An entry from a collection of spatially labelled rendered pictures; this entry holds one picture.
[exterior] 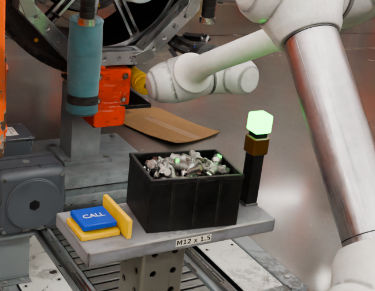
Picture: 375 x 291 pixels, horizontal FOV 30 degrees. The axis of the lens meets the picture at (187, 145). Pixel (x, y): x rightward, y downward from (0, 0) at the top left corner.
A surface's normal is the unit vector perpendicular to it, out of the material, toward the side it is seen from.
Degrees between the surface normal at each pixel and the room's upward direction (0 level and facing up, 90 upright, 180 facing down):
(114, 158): 0
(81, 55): 90
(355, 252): 49
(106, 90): 90
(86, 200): 90
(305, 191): 0
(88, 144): 90
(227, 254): 0
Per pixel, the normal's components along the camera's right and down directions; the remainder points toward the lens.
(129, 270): -0.86, 0.10
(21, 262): 0.49, 0.37
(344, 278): -0.91, -0.18
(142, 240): 0.11, -0.92
